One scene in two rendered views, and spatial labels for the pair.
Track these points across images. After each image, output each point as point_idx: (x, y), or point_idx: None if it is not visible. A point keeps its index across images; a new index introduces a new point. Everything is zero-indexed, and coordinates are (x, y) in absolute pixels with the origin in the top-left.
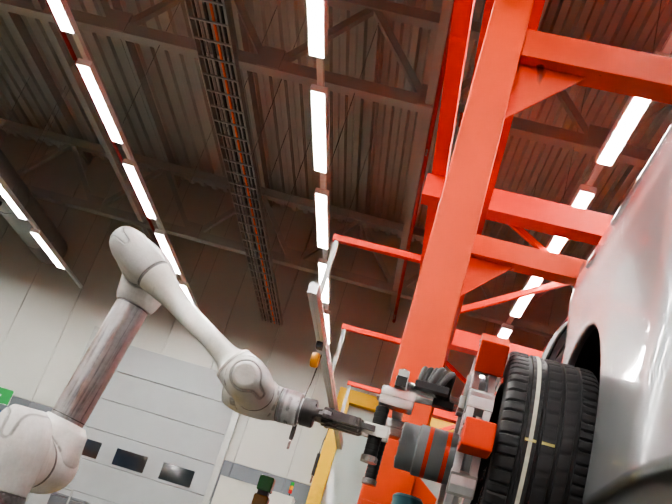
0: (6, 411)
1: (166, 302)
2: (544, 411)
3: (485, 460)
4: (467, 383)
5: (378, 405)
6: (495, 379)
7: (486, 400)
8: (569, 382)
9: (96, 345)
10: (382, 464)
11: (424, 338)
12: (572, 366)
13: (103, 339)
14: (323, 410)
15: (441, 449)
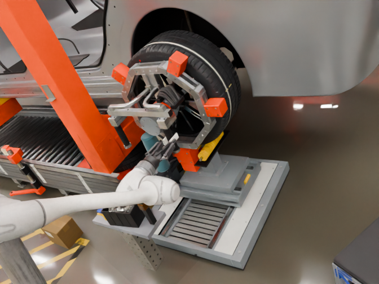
0: None
1: (66, 213)
2: (220, 74)
3: (140, 89)
4: (155, 78)
5: (166, 129)
6: (185, 73)
7: (202, 88)
8: (209, 51)
9: (22, 271)
10: (89, 127)
11: (52, 54)
12: (188, 36)
13: (22, 265)
14: (163, 158)
15: None
